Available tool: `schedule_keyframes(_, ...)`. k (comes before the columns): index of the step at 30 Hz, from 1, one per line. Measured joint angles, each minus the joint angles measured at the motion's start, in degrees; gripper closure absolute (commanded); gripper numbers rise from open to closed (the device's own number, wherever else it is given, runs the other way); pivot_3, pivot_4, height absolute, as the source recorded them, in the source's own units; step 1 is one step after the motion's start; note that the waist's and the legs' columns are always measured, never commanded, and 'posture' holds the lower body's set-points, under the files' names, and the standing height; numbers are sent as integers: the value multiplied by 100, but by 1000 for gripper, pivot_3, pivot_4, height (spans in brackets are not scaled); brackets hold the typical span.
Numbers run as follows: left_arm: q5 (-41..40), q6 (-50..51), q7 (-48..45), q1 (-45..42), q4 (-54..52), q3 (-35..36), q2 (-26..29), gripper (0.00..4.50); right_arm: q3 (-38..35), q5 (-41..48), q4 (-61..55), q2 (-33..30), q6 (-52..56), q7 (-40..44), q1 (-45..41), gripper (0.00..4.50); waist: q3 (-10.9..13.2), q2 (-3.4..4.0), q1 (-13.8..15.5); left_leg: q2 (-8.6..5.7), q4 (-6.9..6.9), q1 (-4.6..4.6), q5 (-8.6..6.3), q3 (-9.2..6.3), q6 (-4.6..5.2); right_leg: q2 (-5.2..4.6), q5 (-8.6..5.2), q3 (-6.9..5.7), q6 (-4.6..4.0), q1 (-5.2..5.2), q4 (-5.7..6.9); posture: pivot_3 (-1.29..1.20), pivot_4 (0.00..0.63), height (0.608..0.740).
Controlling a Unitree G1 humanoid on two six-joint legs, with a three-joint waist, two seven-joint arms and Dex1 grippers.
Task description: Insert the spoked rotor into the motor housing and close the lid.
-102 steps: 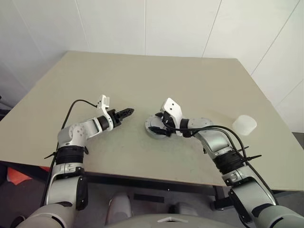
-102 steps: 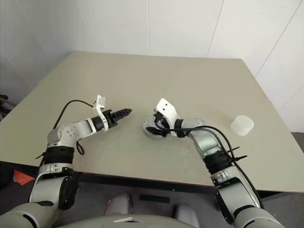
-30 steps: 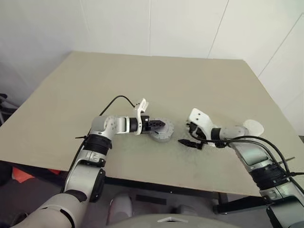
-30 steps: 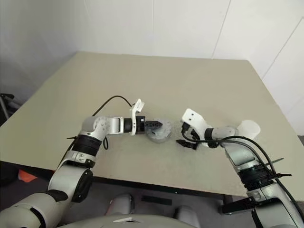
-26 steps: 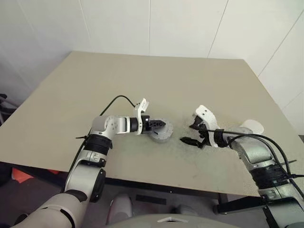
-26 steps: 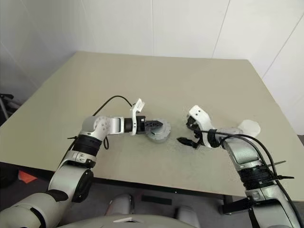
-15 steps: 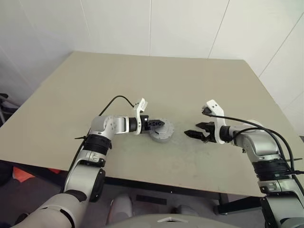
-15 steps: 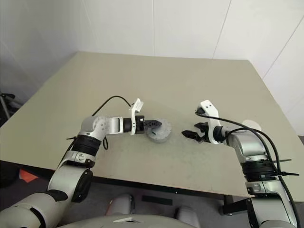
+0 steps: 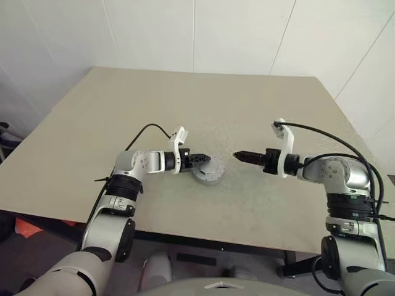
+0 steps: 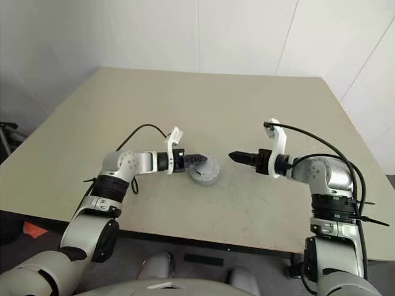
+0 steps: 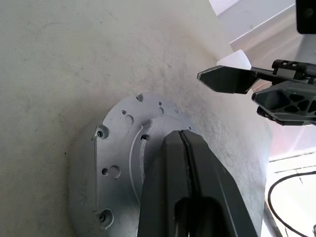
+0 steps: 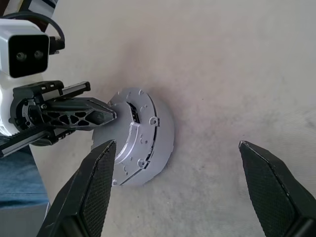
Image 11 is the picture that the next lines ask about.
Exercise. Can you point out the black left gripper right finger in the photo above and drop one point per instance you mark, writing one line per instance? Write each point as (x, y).
(217, 202)

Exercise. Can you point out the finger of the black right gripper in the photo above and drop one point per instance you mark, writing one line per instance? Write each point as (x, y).
(271, 98)
(224, 79)

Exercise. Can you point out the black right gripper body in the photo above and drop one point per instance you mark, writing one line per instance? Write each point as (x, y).
(303, 70)

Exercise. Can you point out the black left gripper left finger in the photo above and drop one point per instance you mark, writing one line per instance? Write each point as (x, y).
(163, 187)

